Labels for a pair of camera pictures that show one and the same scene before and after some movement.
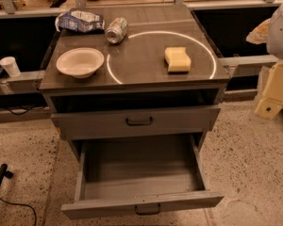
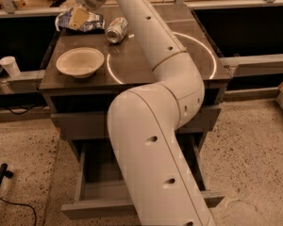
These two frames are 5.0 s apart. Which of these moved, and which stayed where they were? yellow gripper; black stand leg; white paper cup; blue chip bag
Moved: yellow gripper
Stayed: white paper cup; black stand leg; blue chip bag
